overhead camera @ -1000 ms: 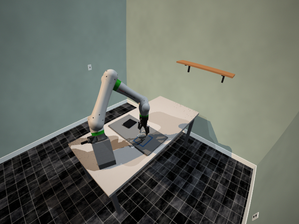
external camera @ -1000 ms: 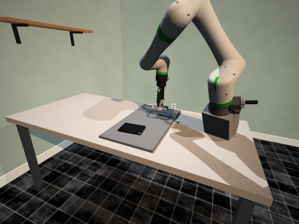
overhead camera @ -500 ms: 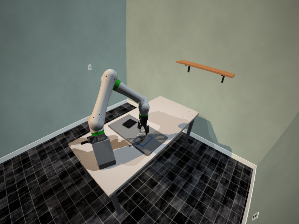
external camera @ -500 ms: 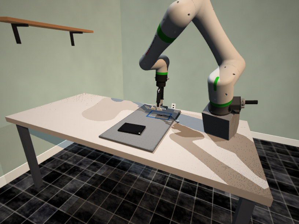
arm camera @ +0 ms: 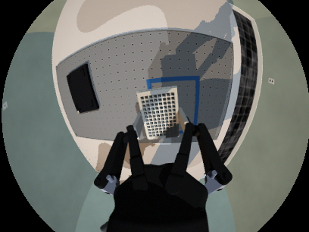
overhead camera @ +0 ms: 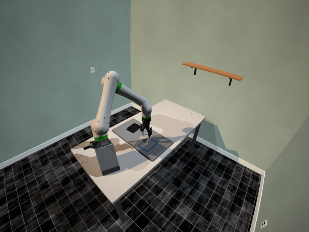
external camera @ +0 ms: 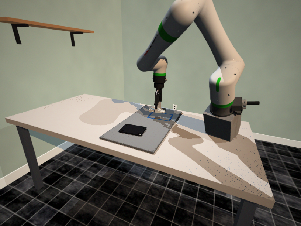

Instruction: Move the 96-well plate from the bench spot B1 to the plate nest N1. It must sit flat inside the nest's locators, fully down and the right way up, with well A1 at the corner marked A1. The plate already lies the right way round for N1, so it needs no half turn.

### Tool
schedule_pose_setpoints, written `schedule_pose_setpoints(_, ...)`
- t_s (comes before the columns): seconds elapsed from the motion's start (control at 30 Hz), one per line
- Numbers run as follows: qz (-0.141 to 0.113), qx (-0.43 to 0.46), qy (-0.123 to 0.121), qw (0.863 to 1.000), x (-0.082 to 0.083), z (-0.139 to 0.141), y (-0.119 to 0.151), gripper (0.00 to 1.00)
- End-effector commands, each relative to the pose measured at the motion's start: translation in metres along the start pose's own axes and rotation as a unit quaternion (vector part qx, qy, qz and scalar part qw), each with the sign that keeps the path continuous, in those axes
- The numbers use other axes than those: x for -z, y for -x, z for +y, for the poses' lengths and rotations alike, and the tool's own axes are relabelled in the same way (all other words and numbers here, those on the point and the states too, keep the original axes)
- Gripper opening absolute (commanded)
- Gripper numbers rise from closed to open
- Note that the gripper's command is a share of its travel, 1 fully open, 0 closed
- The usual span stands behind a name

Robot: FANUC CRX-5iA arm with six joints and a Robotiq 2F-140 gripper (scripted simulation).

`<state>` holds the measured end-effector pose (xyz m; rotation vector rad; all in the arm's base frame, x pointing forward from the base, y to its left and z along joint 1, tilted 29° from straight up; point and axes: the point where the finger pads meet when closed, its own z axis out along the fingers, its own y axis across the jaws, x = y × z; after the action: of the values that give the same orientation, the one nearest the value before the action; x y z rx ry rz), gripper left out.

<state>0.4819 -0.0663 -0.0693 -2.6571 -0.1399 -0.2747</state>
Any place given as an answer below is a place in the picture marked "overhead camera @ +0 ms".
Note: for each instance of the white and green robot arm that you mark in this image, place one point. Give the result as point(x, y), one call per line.
point(100, 125)

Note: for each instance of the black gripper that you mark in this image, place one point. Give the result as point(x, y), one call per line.
point(147, 127)

